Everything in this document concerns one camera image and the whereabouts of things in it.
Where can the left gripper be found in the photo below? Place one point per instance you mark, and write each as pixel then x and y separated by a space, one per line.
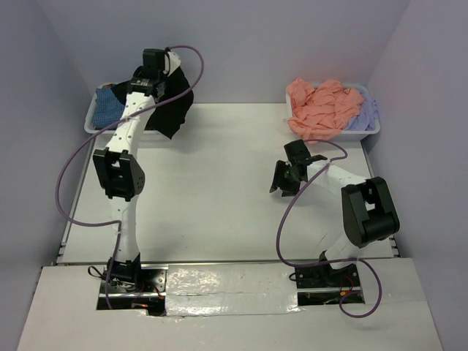
pixel 163 76

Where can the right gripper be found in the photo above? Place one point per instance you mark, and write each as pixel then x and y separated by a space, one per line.
pixel 278 178

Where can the black long sleeve shirt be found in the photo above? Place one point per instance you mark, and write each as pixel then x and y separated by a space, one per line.
pixel 174 110

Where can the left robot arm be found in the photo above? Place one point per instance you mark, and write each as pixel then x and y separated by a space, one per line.
pixel 118 170

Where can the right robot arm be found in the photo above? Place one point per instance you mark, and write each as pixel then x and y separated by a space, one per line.
pixel 368 212

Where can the blue checkered folded shirt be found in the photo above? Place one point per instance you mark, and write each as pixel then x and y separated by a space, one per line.
pixel 108 107

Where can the left white plastic basket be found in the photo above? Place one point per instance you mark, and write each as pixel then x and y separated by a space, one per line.
pixel 120 90

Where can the white plastic basket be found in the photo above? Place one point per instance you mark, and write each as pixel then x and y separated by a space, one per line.
pixel 347 136
pixel 120 90

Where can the orange pink shirt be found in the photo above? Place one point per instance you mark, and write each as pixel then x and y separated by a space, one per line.
pixel 321 112

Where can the right white plastic basket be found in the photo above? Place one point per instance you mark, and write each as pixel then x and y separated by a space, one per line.
pixel 347 136

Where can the lavender shirt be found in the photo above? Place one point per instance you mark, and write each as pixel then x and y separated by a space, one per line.
pixel 367 118

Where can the silver foil tape cover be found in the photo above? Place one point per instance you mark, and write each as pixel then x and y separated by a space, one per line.
pixel 229 289

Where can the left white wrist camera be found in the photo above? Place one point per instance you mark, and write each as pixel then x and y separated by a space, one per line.
pixel 172 62

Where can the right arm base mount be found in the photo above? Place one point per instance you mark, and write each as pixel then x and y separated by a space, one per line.
pixel 322 285

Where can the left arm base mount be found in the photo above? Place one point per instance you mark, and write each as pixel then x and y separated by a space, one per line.
pixel 148 295

